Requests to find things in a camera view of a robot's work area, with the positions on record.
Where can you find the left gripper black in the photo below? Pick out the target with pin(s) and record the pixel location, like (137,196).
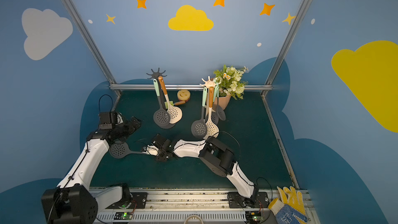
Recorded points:
(131,125)

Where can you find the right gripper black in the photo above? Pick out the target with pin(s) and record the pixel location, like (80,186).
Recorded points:
(161,148)

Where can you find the grey skimmer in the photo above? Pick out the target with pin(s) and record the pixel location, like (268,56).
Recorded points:
(121,150)

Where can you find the grey skimmer mint handle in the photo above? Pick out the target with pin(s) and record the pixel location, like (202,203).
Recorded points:
(161,117)
(219,111)
(198,127)

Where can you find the cream skimmer wooden handle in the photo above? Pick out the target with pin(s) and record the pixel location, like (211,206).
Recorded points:
(212,129)
(174,112)

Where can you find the dark grey utensil rack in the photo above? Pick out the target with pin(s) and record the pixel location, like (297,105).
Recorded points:
(155,75)

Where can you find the cream utensil rack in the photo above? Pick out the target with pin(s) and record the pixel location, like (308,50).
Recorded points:
(209,83)

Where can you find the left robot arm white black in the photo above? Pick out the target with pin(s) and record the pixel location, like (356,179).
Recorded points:
(71,202)

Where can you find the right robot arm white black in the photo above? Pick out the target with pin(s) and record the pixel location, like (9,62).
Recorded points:
(216,155)

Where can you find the yellow smiley sponge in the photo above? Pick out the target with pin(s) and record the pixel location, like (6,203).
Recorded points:
(183,95)

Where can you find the pink pot with flowers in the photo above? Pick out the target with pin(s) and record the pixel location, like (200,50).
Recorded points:
(230,82)

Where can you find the yellow blue work glove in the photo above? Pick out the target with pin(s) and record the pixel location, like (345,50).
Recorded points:
(289,208)

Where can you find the small green trowel wooden handle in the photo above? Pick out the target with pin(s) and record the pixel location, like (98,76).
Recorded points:
(174,103)

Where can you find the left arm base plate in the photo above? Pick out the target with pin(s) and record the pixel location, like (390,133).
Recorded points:
(137,200)

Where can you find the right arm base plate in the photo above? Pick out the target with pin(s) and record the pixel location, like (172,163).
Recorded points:
(235,200)

